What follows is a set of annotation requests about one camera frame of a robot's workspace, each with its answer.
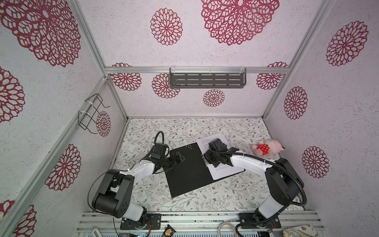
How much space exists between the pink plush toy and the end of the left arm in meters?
0.49

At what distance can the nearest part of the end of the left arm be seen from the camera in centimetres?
71

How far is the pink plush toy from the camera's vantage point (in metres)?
0.96
